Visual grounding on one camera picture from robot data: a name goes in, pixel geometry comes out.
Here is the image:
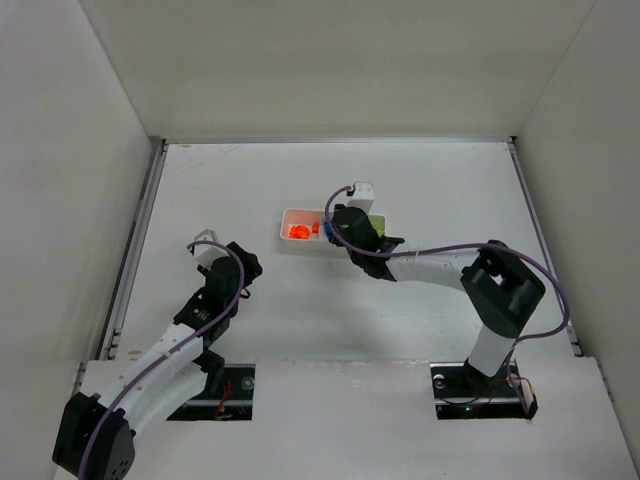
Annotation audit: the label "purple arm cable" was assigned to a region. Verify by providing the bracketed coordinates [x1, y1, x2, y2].
[324, 184, 572, 401]
[77, 240, 247, 480]

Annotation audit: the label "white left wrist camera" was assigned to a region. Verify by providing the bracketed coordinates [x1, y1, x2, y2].
[187, 229, 226, 268]

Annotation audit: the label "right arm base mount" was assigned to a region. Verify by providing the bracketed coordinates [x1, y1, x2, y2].
[430, 361, 539, 420]

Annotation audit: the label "orange round lego piece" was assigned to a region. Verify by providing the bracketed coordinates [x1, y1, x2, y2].
[288, 225, 312, 240]

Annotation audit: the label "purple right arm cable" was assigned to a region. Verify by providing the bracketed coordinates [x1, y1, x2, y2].
[324, 184, 572, 401]

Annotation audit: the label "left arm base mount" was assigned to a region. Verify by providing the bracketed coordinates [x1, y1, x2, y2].
[168, 351, 256, 422]

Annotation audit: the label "white three-compartment tray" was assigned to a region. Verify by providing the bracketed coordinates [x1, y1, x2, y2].
[275, 207, 388, 251]

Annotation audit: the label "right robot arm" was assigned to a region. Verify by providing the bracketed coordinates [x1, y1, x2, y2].
[330, 206, 546, 378]

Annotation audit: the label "small blue lego piece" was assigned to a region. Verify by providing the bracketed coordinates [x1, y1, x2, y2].
[323, 221, 333, 238]

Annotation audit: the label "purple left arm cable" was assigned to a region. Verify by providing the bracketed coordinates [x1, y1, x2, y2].
[77, 240, 247, 480]

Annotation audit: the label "green 2x3 lego brick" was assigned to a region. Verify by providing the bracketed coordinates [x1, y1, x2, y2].
[372, 219, 385, 237]

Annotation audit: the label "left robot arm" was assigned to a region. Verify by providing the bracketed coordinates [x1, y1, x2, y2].
[52, 238, 263, 479]

